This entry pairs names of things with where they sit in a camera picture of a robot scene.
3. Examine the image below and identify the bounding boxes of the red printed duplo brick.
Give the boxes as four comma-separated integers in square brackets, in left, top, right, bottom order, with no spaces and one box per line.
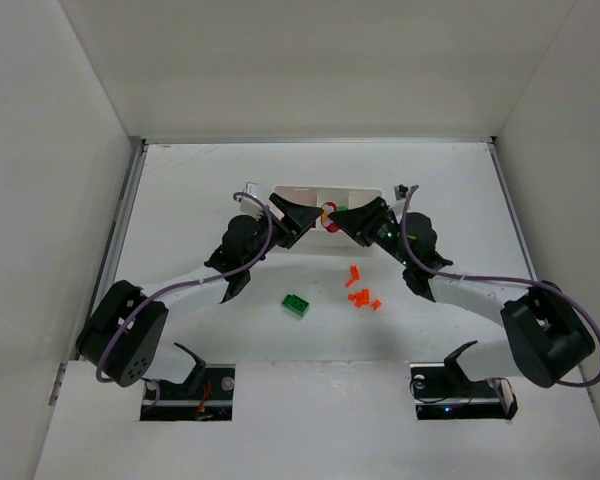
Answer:
[320,201,348,234]

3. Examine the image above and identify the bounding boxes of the green duplo brick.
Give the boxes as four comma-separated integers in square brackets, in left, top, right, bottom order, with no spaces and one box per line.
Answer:
[281,294,310,318]

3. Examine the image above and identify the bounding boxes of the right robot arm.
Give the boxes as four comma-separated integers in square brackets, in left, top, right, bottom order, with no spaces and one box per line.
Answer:
[329,197,595,388]

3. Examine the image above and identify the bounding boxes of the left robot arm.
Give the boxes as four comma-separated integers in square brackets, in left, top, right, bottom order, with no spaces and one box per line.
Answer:
[76,192,323,392]

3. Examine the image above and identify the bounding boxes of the white divided plastic container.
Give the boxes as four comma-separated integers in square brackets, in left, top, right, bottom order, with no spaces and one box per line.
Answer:
[273,185,383,248]

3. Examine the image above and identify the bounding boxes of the orange small lego piece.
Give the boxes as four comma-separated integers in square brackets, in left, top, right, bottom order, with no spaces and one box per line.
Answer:
[345,265,360,288]

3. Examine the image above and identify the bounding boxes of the orange lego pile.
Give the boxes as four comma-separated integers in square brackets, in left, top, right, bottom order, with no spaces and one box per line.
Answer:
[347,288,382,311]

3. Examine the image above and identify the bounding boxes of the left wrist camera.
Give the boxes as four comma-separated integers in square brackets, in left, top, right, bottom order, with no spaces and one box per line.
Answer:
[239,182,259,211]

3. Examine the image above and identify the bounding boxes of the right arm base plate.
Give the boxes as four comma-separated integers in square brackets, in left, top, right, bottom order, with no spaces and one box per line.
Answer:
[408,363,518,421]

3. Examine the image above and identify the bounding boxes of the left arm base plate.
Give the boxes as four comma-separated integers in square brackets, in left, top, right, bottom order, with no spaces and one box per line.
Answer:
[139,364,236,423]

